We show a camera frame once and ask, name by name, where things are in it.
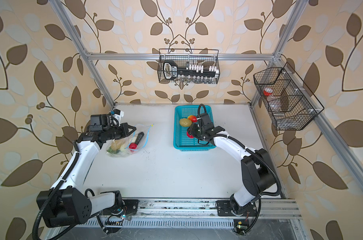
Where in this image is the red yellow mango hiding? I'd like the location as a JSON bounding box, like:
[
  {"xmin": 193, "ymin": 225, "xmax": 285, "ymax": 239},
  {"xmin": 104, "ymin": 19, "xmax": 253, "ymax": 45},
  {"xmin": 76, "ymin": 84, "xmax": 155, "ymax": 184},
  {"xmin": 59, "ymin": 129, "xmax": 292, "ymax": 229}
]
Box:
[{"xmin": 187, "ymin": 115, "xmax": 197, "ymax": 123}]

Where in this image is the red tomato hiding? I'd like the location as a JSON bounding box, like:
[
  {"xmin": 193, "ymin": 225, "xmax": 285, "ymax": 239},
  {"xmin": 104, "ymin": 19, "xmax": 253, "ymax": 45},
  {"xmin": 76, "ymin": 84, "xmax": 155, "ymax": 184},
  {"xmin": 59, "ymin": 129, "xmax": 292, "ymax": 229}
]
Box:
[
  {"xmin": 129, "ymin": 143, "xmax": 138, "ymax": 151},
  {"xmin": 186, "ymin": 131, "xmax": 194, "ymax": 139}
]

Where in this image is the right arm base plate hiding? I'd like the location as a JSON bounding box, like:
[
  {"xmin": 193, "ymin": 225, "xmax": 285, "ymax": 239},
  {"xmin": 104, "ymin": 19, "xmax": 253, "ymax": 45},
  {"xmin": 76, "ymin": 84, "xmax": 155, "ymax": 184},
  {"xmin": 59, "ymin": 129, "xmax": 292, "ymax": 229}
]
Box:
[{"xmin": 215, "ymin": 200, "xmax": 257, "ymax": 218}]

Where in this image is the teal plastic basket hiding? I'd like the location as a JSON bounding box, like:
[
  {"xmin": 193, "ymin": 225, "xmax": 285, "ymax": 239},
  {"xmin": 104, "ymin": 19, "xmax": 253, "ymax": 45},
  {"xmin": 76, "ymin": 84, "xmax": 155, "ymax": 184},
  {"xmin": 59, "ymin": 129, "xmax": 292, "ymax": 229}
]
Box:
[{"xmin": 173, "ymin": 104, "xmax": 217, "ymax": 152}]

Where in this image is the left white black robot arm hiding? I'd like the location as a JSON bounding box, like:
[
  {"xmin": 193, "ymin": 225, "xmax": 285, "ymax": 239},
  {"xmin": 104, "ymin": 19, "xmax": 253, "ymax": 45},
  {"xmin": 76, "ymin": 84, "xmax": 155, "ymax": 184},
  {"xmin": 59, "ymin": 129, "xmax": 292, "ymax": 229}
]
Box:
[{"xmin": 32, "ymin": 109, "xmax": 136, "ymax": 240}]

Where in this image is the back black wire basket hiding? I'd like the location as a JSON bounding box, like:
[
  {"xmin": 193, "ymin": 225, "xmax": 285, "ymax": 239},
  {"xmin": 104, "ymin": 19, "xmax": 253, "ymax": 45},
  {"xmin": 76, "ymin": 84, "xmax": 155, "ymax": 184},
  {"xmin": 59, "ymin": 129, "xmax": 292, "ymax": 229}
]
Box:
[{"xmin": 157, "ymin": 48, "xmax": 220, "ymax": 85}]

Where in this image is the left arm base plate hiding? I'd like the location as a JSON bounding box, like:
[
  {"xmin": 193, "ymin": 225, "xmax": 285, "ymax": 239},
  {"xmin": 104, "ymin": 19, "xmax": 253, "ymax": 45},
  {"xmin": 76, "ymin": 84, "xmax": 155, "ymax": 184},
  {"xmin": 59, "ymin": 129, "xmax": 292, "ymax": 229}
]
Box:
[{"xmin": 101, "ymin": 199, "xmax": 139, "ymax": 216}]

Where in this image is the right black wire basket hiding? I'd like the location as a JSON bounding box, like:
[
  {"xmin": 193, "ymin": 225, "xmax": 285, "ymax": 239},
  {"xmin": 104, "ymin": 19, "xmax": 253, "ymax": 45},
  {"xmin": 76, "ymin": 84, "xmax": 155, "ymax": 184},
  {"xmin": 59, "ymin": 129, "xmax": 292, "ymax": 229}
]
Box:
[{"xmin": 253, "ymin": 63, "xmax": 324, "ymax": 131}]

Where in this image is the red capped bottle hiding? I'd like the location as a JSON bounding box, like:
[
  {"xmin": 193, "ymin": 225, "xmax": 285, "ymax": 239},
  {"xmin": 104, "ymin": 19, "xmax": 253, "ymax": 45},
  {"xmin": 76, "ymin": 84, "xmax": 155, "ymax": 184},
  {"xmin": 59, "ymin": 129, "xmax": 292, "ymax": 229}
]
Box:
[{"xmin": 263, "ymin": 88, "xmax": 278, "ymax": 102}]

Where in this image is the clear zip top bag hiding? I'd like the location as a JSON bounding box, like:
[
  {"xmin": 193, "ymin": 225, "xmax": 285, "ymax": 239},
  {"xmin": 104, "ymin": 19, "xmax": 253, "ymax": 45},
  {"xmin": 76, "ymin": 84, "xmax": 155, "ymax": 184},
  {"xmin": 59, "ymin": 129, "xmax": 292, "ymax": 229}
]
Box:
[{"xmin": 107, "ymin": 124, "xmax": 153, "ymax": 158}]

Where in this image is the black wire basket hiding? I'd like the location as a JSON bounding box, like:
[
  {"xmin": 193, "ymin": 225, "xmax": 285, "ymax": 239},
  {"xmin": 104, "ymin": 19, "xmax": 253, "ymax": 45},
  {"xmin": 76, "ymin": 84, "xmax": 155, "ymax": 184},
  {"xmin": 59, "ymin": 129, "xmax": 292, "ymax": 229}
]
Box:
[
  {"xmin": 157, "ymin": 48, "xmax": 220, "ymax": 85},
  {"xmin": 253, "ymin": 63, "xmax": 324, "ymax": 131}
]

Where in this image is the aluminium front rail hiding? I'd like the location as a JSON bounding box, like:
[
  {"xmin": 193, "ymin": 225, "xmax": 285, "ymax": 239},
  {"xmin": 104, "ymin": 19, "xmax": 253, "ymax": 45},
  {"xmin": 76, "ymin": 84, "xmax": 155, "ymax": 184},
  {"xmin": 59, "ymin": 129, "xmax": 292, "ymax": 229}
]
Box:
[{"xmin": 123, "ymin": 198, "xmax": 302, "ymax": 220}]

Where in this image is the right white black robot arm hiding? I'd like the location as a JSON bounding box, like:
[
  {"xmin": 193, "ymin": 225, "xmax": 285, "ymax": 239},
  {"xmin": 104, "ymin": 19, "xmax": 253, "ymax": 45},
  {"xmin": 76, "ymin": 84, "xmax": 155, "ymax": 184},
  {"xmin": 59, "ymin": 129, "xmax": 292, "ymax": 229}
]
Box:
[{"xmin": 187, "ymin": 113, "xmax": 281, "ymax": 215}]

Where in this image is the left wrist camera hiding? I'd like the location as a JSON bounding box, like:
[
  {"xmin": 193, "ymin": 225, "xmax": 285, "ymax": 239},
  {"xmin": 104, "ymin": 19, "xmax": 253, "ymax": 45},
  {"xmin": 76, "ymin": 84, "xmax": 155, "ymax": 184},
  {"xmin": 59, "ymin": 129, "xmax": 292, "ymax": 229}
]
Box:
[{"xmin": 111, "ymin": 109, "xmax": 124, "ymax": 119}]

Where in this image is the yellow potato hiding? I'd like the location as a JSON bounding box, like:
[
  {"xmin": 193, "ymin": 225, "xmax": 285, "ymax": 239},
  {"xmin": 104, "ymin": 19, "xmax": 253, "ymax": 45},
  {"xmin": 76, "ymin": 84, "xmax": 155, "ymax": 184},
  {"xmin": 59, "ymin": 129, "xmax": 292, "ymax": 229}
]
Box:
[
  {"xmin": 110, "ymin": 139, "xmax": 125, "ymax": 152},
  {"xmin": 179, "ymin": 118, "xmax": 192, "ymax": 128}
]

